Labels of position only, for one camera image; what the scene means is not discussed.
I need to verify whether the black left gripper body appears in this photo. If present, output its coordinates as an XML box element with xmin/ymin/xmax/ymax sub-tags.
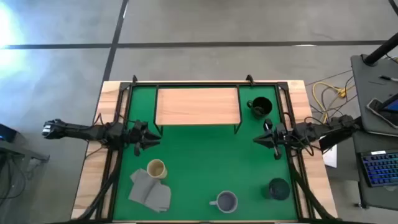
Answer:
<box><xmin>124</xmin><ymin>119</ymin><xmax>149</xmax><ymax>157</ymax></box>

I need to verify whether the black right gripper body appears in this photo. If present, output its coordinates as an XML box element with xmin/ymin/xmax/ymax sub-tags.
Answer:
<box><xmin>263</xmin><ymin>118</ymin><xmax>290</xmax><ymax>161</ymax></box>

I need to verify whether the cream plastic cup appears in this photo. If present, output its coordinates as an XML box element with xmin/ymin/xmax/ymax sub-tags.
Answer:
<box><xmin>146</xmin><ymin>159</ymin><xmax>168</xmax><ymax>180</ymax></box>

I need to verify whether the black mug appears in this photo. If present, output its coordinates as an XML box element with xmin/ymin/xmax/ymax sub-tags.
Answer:
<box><xmin>246</xmin><ymin>96</ymin><xmax>274</xmax><ymax>120</ymax></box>

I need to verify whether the purple faceted tumbler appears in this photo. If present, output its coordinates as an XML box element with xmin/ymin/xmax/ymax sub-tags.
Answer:
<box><xmin>267</xmin><ymin>177</ymin><xmax>291</xmax><ymax>201</ymax></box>

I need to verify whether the grey mug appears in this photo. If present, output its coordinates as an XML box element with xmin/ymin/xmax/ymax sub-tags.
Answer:
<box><xmin>208</xmin><ymin>190</ymin><xmax>239</xmax><ymax>214</ymax></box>

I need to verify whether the grey folded cloth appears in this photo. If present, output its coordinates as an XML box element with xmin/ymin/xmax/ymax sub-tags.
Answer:
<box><xmin>127</xmin><ymin>168</ymin><xmax>172</xmax><ymax>213</ymax></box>

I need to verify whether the green table mat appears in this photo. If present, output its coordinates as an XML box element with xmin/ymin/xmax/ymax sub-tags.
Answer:
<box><xmin>112</xmin><ymin>84</ymin><xmax>299</xmax><ymax>222</ymax></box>

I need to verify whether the white paper sheet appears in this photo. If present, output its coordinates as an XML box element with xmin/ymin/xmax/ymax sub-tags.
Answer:
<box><xmin>322</xmin><ymin>144</ymin><xmax>338</xmax><ymax>169</ymax></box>

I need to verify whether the grey side desk panel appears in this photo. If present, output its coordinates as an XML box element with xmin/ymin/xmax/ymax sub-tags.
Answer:
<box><xmin>350</xmin><ymin>54</ymin><xmax>398</xmax><ymax>138</ymax></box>

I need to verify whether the smartphone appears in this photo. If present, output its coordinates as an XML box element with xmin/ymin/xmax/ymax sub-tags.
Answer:
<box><xmin>366</xmin><ymin>98</ymin><xmax>398</xmax><ymax>129</ymax></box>

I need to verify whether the backlit keyboard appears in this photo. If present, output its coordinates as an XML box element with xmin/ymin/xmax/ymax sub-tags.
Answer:
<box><xmin>359</xmin><ymin>148</ymin><xmax>398</xmax><ymax>188</ymax></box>

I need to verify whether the grey keyboard desk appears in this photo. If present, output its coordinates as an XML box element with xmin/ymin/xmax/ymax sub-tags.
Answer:
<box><xmin>351</xmin><ymin>130</ymin><xmax>398</xmax><ymax>210</ymax></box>

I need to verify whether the tablet with blue screen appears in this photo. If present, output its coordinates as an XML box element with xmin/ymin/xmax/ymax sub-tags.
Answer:
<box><xmin>381</xmin><ymin>93</ymin><xmax>398</xmax><ymax>113</ymax></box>

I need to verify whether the grey metal side table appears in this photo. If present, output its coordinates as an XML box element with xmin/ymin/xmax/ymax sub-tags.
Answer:
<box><xmin>0</xmin><ymin>139</ymin><xmax>50</xmax><ymax>175</ymax></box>

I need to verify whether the dark device with blue light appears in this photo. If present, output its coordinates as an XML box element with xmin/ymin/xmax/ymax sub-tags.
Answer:
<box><xmin>0</xmin><ymin>123</ymin><xmax>18</xmax><ymax>143</ymax></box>

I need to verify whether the black pole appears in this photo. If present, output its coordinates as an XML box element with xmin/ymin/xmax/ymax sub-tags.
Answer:
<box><xmin>363</xmin><ymin>32</ymin><xmax>398</xmax><ymax>67</ymax></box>

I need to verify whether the black table frame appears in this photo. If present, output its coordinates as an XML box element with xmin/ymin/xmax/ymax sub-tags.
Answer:
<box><xmin>73</xmin><ymin>74</ymin><xmax>340</xmax><ymax>224</ymax></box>

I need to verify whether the yellow cable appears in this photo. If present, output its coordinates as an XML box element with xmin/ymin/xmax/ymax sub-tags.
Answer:
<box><xmin>312</xmin><ymin>81</ymin><xmax>348</xmax><ymax>124</ymax></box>

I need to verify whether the wooden shelf with black frame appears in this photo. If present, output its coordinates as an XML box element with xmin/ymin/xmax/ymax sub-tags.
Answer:
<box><xmin>154</xmin><ymin>84</ymin><xmax>243</xmax><ymax>136</ymax></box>

